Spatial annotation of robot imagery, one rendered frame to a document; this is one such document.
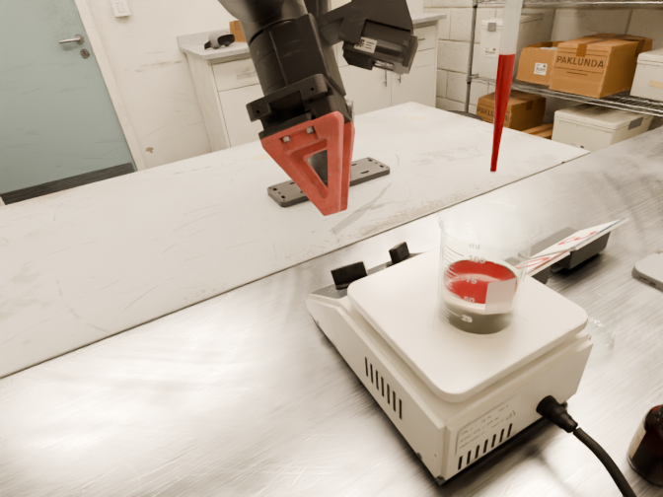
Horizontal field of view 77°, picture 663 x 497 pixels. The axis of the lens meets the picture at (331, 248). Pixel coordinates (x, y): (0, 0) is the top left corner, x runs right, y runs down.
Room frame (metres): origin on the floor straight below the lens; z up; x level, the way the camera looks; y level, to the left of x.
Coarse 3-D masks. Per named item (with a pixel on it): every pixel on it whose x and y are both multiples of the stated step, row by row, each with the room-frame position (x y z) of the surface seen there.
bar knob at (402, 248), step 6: (396, 246) 0.33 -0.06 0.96; (402, 246) 0.33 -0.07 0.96; (390, 252) 0.32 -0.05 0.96; (396, 252) 0.32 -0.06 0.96; (402, 252) 0.32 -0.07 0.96; (408, 252) 0.33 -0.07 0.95; (396, 258) 0.31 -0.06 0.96; (402, 258) 0.32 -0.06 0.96; (408, 258) 0.31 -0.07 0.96; (390, 264) 0.32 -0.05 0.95
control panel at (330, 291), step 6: (414, 252) 0.35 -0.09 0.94; (420, 252) 0.34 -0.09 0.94; (384, 264) 0.34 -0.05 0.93; (372, 270) 0.33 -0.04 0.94; (378, 270) 0.32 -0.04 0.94; (324, 288) 0.32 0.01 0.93; (330, 288) 0.31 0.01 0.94; (318, 294) 0.30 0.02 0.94; (324, 294) 0.29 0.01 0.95; (330, 294) 0.28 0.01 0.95; (336, 294) 0.28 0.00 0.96; (342, 294) 0.27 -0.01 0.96
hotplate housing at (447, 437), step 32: (320, 320) 0.28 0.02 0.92; (352, 320) 0.23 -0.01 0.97; (352, 352) 0.23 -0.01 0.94; (384, 352) 0.19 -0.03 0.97; (576, 352) 0.18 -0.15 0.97; (384, 384) 0.19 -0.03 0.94; (416, 384) 0.17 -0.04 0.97; (512, 384) 0.16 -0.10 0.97; (544, 384) 0.17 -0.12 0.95; (576, 384) 0.18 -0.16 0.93; (416, 416) 0.16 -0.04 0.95; (448, 416) 0.14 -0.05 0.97; (480, 416) 0.14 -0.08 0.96; (512, 416) 0.16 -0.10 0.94; (544, 416) 0.16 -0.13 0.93; (416, 448) 0.15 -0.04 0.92; (448, 448) 0.14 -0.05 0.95; (480, 448) 0.15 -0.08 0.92
